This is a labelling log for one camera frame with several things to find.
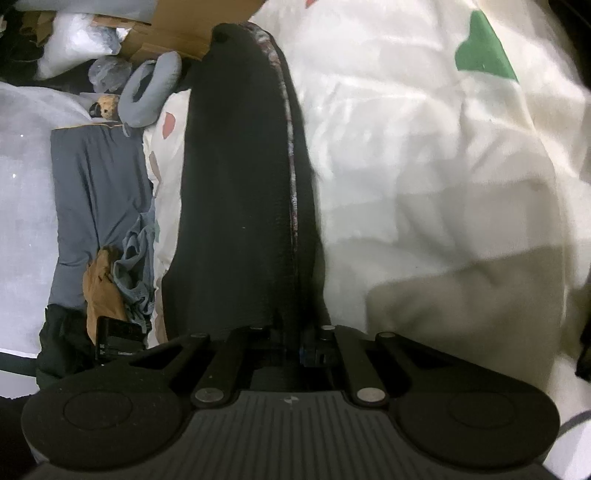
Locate grey-blue neck pillow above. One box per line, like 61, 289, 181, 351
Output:
119, 50, 184, 131

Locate black bear-print shorts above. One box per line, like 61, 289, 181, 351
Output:
161, 22, 332, 352

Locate folded cardboard sheet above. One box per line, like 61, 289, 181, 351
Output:
91, 0, 265, 62

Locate white pillow in plastic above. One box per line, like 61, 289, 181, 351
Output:
34, 10, 126, 82

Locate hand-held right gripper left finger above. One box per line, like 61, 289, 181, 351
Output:
129, 325, 265, 408

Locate dark cloth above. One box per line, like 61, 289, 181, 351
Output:
36, 304, 99, 389

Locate white curtain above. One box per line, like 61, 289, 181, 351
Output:
0, 80, 101, 398

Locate light blue garment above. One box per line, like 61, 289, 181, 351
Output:
112, 202, 158, 327

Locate grey upright mattress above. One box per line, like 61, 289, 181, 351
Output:
13, 0, 161, 16

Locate cream bear-print blanket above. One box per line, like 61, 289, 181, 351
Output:
142, 0, 591, 480

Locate mustard brown garment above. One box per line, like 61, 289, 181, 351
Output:
82, 246, 129, 325

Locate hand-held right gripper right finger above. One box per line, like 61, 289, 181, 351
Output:
299, 325, 446, 408

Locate small teddy bear toy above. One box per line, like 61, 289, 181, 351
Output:
89, 93, 124, 124

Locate grey pillow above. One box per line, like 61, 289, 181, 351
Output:
47, 124, 156, 311

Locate clear plastic bag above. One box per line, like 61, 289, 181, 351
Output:
87, 56, 136, 94

